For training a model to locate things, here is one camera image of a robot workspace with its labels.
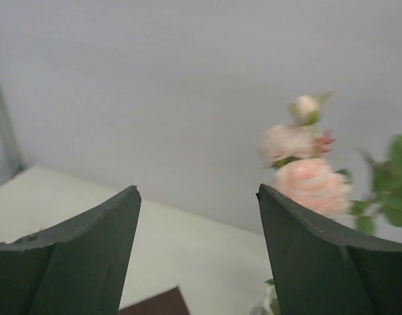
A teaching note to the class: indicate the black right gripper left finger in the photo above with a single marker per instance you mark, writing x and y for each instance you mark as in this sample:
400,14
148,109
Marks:
75,267

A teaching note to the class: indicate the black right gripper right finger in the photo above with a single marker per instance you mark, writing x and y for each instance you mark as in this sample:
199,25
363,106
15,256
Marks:
320,266

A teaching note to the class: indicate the red and maroon wrapping paper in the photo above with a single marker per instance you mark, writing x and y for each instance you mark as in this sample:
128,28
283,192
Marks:
170,302

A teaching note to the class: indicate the orange pink rose stem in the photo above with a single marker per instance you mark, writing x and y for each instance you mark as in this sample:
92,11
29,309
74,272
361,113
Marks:
385,196

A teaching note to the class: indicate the light pink rose stem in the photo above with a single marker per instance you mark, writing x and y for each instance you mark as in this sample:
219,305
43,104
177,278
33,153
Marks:
296,151

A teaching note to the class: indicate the beige ceramic vase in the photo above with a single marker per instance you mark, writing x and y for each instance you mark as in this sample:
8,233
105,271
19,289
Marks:
270,304

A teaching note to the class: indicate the left rear frame post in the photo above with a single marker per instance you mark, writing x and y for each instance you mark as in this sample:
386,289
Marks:
8,140

